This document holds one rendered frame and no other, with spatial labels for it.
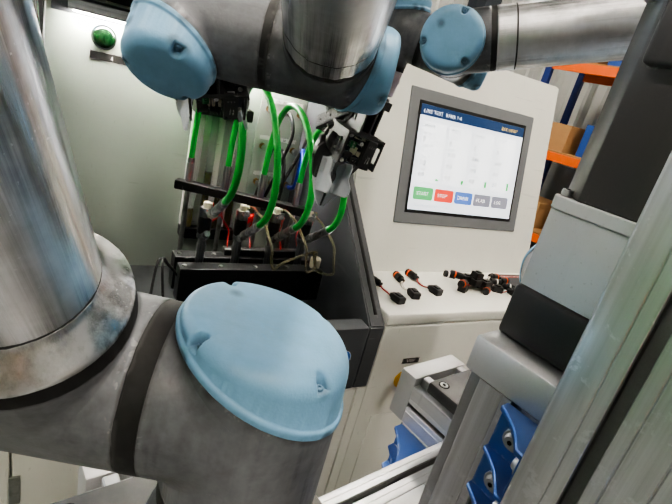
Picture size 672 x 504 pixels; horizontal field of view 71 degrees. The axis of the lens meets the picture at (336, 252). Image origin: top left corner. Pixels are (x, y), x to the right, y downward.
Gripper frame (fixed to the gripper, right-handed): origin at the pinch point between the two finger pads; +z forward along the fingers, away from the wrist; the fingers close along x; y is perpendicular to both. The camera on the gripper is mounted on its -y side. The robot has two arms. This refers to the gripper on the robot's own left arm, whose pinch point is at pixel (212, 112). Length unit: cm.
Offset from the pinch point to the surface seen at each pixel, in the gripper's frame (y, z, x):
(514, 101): -28, 36, 88
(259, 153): -22, 52, 15
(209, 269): 13.8, 37.1, -2.0
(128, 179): -16, 51, -19
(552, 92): -32, 37, 104
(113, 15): -40.0, 23.5, -16.6
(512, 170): -10, 46, 89
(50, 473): 48, 34, -31
